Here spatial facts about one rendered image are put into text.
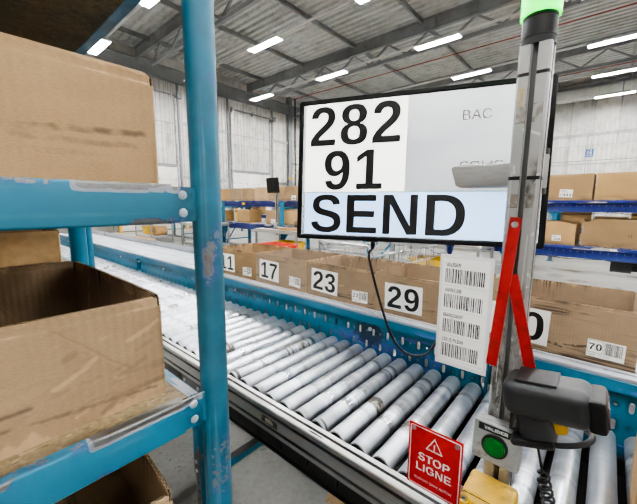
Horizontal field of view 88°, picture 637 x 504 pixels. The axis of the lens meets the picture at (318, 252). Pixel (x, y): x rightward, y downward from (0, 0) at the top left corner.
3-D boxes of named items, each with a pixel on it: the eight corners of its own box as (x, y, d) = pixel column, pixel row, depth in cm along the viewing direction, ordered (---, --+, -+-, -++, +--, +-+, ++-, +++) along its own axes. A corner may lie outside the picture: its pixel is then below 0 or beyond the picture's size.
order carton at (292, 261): (255, 282, 190) (254, 252, 188) (292, 274, 212) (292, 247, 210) (305, 294, 165) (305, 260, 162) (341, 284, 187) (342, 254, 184)
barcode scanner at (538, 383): (613, 482, 41) (608, 399, 40) (503, 448, 48) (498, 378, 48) (612, 452, 45) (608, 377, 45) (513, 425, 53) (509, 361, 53)
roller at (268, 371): (242, 398, 109) (233, 388, 112) (338, 347, 148) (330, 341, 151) (245, 387, 107) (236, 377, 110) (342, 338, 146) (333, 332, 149)
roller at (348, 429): (324, 448, 86) (324, 430, 86) (412, 372, 125) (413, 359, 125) (339, 457, 83) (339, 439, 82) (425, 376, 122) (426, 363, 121)
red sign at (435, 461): (406, 479, 66) (409, 420, 64) (408, 477, 66) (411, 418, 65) (495, 531, 55) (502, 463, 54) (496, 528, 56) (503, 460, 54)
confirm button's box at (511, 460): (469, 455, 55) (472, 418, 54) (475, 445, 57) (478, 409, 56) (516, 478, 51) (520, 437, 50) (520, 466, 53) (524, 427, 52)
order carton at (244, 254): (217, 272, 215) (216, 246, 213) (253, 266, 238) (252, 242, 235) (256, 282, 190) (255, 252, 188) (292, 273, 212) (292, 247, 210)
